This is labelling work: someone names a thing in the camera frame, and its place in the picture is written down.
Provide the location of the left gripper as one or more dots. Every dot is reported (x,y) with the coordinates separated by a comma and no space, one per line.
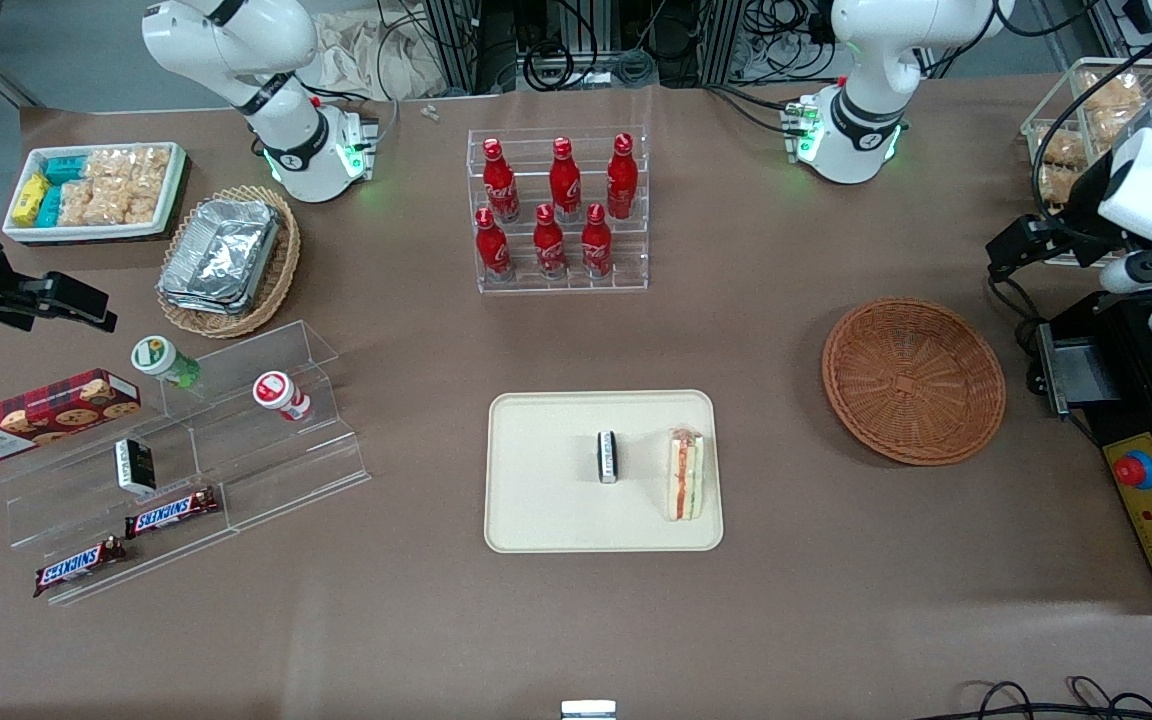
(1079,207)

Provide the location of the triangle sandwich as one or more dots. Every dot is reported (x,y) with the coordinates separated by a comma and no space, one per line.
(685,475)

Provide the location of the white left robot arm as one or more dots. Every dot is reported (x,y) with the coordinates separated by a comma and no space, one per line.
(871,90)

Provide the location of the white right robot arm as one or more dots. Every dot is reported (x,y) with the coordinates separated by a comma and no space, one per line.
(286,90)

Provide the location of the oval light wicker basket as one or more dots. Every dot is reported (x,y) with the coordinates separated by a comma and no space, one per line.
(281,270)

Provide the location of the round brown wicker basket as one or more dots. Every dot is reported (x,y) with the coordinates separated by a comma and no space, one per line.
(911,385)

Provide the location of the cream plastic tray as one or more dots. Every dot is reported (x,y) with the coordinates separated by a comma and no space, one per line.
(546,500)

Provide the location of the white rectangular snack bin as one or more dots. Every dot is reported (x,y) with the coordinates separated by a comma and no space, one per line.
(96,232)

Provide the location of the bagged bread roll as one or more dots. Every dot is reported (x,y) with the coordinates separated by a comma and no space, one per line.
(1114,100)
(1061,160)

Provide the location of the green lid snack cup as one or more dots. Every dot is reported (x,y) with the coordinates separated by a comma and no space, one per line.
(154,355)

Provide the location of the teal snack packet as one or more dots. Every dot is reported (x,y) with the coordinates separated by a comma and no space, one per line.
(64,168)
(49,205)

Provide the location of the clear rice cracker bag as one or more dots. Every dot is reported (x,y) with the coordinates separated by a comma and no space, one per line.
(131,165)
(106,205)

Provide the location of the yellow snack packet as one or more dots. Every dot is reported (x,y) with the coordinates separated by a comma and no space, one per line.
(30,198)

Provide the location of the clear bread bin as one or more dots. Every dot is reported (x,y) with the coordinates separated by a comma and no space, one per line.
(1046,110)

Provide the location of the red tartan cookie box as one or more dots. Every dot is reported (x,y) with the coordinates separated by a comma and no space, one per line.
(36,415)

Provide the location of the black appliance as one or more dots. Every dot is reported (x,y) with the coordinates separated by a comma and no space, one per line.
(1131,330)

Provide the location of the stacked aluminium foil containers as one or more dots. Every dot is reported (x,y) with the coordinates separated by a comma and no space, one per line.
(221,255)

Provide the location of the small black white box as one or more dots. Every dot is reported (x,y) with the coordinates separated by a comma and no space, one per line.
(136,466)
(608,458)

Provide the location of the red lid snack cup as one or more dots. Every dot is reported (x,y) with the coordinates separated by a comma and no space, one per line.
(276,392)

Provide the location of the Snickers chocolate bar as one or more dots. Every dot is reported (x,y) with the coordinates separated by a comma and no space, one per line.
(79,566)
(171,513)

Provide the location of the red emergency stop button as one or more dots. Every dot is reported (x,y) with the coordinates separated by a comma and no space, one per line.
(1135,470)

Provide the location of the clear acrylic stepped shelf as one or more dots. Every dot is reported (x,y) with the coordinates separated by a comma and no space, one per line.
(266,470)

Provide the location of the crumpled clear plastic sheet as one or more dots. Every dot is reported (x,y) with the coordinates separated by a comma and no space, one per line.
(376,55)

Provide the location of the red cola bottle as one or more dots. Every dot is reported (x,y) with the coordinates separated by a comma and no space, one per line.
(500,185)
(492,250)
(596,247)
(548,248)
(564,185)
(622,180)

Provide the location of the clear acrylic bottle rack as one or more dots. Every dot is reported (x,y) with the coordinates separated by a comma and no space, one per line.
(636,250)

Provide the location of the black equipment rack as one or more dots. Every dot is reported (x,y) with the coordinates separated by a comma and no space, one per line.
(616,40)

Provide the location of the grey metal bracket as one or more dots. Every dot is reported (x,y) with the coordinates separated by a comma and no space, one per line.
(1081,375)

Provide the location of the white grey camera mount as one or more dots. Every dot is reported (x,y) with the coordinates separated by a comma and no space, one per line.
(588,710)

